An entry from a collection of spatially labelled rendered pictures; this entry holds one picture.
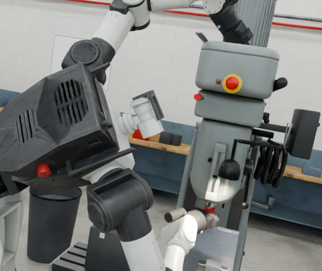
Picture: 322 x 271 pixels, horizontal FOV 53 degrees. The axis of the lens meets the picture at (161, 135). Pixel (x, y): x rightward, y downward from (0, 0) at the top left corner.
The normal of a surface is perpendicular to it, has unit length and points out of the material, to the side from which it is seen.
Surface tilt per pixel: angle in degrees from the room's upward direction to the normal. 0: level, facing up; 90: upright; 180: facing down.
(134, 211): 72
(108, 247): 90
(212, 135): 90
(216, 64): 90
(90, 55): 61
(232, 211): 90
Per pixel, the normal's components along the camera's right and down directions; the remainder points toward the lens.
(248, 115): -0.24, 0.09
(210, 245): -0.14, -0.36
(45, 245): 0.08, 0.21
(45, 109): -0.46, -0.24
